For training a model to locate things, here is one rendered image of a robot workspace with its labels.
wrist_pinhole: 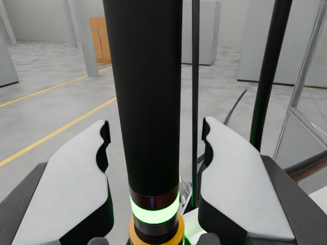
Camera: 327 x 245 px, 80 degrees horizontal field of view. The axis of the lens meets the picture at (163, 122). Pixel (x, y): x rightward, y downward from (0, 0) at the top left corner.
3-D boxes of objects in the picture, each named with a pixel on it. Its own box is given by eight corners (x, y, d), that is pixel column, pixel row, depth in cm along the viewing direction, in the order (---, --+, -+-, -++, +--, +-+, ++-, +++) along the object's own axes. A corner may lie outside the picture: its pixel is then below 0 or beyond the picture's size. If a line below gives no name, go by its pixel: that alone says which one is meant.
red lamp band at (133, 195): (165, 166, 15) (164, 154, 15) (188, 197, 13) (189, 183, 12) (123, 181, 14) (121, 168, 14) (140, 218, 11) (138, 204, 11)
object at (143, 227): (165, 190, 17) (165, 179, 16) (187, 222, 14) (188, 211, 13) (127, 206, 15) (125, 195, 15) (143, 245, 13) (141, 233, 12)
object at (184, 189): (180, 192, 65) (188, 184, 65) (182, 204, 59) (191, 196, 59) (174, 188, 65) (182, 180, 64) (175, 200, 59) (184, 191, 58)
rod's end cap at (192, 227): (194, 224, 20) (195, 211, 19) (206, 242, 18) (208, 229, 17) (177, 233, 19) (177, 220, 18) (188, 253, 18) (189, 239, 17)
